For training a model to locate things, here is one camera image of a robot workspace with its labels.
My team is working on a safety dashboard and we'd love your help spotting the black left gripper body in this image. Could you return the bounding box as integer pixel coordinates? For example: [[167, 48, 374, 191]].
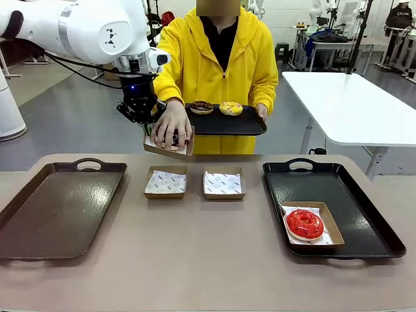
[[120, 74, 159, 124]]

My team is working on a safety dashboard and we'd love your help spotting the chocolate donut with white stripes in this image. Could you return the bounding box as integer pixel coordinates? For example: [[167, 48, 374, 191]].
[[154, 127, 190, 152]]

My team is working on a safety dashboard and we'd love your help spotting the plain chocolate sprinkled donut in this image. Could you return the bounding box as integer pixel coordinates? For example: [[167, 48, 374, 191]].
[[188, 100, 215, 116]]

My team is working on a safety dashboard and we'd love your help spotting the brown cardboard food box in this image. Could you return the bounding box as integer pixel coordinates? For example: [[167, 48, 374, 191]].
[[278, 201, 346, 250], [203, 166, 246, 201], [142, 124, 196, 161], [142, 165, 189, 200]]

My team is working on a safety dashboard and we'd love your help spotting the small black serving tray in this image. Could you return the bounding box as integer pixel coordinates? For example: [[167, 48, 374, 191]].
[[185, 104, 268, 137]]

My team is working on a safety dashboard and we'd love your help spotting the yellow glazed sprinkled donut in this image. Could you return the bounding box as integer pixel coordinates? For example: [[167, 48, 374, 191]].
[[218, 101, 244, 117]]

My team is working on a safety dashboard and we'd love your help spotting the red glazed donut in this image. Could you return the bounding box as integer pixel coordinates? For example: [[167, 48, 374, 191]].
[[285, 209, 325, 242]]

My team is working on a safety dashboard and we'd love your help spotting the person's left forearm yellow sleeve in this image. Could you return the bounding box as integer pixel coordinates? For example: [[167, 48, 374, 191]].
[[249, 73, 280, 107]]

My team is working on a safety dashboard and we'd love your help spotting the person's right forearm yellow sleeve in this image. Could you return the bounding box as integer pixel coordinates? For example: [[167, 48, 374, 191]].
[[152, 60, 185, 107]]

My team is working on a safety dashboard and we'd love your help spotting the brown serving tray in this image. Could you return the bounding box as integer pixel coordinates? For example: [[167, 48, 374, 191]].
[[0, 157, 128, 265]]

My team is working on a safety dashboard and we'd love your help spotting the large black serving tray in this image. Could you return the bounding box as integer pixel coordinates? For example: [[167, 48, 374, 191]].
[[262, 157, 408, 265]]

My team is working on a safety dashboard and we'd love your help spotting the person's right hand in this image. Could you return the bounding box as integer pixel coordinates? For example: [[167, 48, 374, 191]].
[[150, 100, 194, 151]]

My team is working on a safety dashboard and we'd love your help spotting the person's left hand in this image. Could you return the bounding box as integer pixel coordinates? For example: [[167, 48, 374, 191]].
[[255, 103, 269, 123]]

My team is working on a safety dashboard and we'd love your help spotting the brown cardboard shipping box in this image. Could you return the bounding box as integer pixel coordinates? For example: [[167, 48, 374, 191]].
[[103, 61, 124, 81]]

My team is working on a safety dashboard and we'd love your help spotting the person in yellow hoodie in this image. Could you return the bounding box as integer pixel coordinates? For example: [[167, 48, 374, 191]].
[[152, 0, 280, 155]]

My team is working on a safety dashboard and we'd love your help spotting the red backpack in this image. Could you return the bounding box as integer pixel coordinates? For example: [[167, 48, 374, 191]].
[[160, 10, 176, 27]]

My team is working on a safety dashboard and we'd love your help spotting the white cylindrical appliance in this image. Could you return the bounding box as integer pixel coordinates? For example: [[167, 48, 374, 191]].
[[0, 69, 28, 143]]

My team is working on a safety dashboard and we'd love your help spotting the black plastic stool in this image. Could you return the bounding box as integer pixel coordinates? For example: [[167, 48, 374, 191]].
[[274, 42, 291, 65]]

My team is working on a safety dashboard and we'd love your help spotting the grey desk with dark clothes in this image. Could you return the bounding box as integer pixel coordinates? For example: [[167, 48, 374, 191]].
[[293, 25, 388, 73]]

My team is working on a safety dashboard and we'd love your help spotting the large white table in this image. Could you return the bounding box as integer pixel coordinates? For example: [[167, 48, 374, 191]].
[[280, 71, 416, 182]]

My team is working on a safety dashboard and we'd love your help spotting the black vertical stand pole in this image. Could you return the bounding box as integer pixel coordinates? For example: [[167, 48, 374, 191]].
[[345, 0, 375, 75]]

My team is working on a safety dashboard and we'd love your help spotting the person in black sweatshirt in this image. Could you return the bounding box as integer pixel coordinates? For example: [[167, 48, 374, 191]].
[[384, 0, 416, 63]]

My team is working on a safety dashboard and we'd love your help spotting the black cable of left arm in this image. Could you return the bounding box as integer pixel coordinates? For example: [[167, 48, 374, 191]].
[[41, 49, 157, 90]]

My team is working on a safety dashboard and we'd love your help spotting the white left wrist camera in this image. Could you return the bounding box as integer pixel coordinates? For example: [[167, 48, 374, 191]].
[[149, 48, 172, 70]]

